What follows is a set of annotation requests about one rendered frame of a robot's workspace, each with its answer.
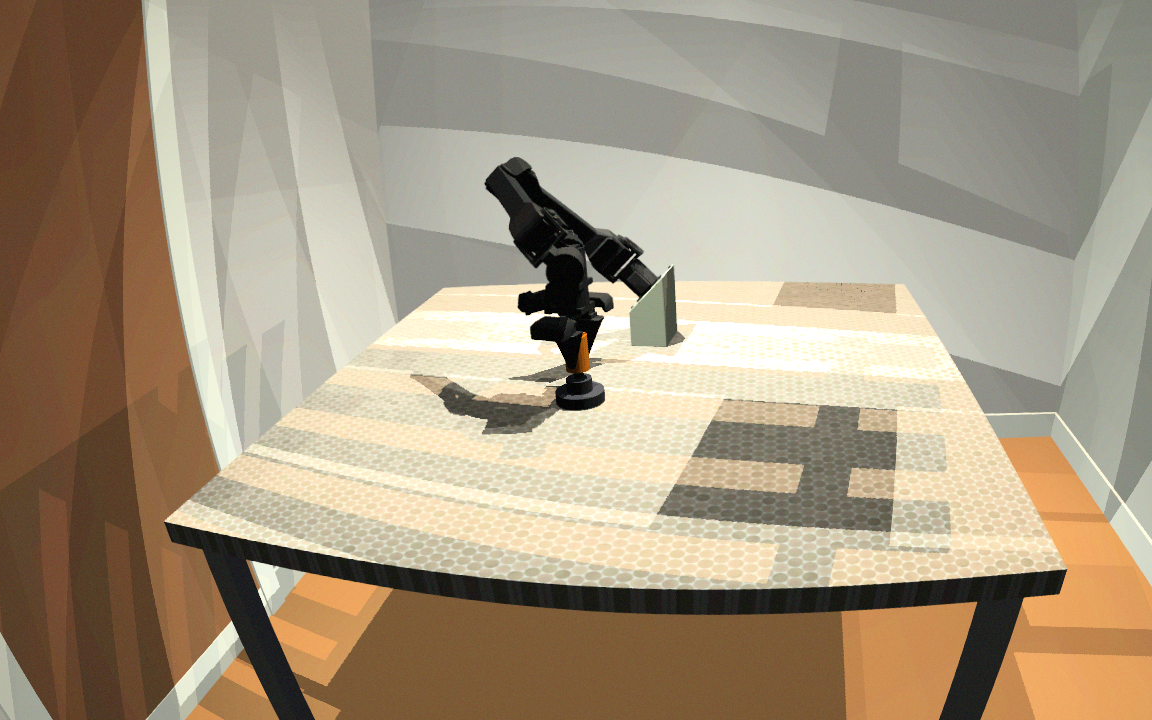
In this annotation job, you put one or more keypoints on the orange cylindrical knob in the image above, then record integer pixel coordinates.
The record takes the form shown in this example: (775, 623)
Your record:
(583, 363)

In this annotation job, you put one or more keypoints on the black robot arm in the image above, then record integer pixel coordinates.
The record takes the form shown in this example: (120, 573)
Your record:
(536, 217)

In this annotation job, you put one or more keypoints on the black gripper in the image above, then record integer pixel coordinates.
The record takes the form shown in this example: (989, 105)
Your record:
(576, 311)

